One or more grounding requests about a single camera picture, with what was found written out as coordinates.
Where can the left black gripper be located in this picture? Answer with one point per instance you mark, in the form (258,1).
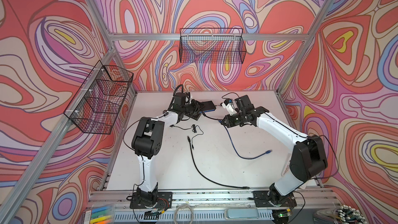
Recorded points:
(196,108)

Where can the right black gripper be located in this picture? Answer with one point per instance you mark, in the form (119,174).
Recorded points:
(229,124)

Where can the black network switch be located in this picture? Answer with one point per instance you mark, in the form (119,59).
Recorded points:
(207,106)

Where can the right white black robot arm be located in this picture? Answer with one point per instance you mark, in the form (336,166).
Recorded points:
(308,157)

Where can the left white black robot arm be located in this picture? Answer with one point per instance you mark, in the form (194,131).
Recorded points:
(148,137)

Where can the white calculator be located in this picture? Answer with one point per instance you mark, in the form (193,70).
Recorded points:
(286,168)

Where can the grey flat device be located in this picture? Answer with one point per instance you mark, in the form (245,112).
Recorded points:
(241,213)

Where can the box of coloured markers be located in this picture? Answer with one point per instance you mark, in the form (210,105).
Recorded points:
(99,215)

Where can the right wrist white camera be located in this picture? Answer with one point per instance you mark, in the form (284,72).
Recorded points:
(227,104)

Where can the black wire basket back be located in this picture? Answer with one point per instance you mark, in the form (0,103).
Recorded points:
(212,45)

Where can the black wire basket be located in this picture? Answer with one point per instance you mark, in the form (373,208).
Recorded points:
(212,45)
(104,92)

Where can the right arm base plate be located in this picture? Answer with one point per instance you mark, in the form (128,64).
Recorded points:
(261,199)

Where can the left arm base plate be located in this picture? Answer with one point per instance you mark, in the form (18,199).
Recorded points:
(162,201)

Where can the black wire basket left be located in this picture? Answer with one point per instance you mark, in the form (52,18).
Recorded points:
(104,92)

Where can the aluminium front rail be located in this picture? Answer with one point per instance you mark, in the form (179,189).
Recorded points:
(207,206)

